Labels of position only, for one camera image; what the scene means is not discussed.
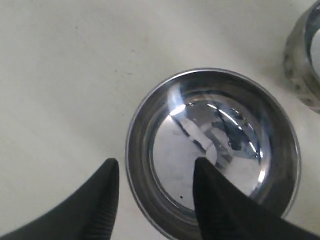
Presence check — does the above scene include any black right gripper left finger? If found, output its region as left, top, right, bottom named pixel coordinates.
left=1, top=158, right=119, bottom=240

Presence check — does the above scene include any ribbed stainless steel bowl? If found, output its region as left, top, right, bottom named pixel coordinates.
left=282, top=0, right=320, bottom=114

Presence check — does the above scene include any smooth stainless steel bowl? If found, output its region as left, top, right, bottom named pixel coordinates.
left=125, top=68, right=301, bottom=240

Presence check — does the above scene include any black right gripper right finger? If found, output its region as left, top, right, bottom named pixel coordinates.
left=193, top=157, right=319, bottom=240

